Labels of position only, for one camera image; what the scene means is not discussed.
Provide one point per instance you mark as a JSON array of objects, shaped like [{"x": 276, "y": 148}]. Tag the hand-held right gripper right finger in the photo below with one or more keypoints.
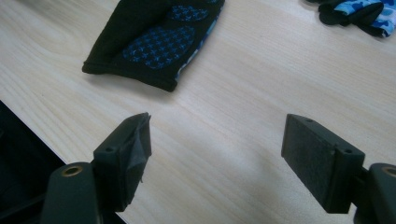
[{"x": 317, "y": 161}]

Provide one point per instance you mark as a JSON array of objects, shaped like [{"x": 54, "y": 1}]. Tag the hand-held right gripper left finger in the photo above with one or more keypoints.
[{"x": 121, "y": 161}]

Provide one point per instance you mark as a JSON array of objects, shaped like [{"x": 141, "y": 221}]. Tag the black glove with blue grip pads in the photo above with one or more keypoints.
[{"x": 155, "y": 43}]

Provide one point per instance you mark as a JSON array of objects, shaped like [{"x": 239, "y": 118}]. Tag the black and blue camouflage glove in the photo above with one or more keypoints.
[{"x": 358, "y": 14}]

